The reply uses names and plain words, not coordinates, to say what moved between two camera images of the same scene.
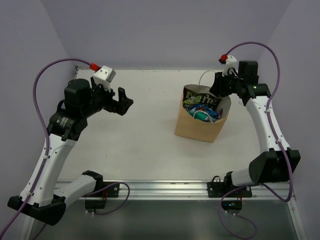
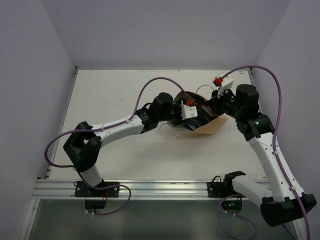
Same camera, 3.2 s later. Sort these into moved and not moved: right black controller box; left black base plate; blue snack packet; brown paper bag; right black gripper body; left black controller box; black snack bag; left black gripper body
Moved: left black gripper body; right black gripper body; blue snack packet; brown paper bag; black snack bag
Not moved: left black base plate; left black controller box; right black controller box
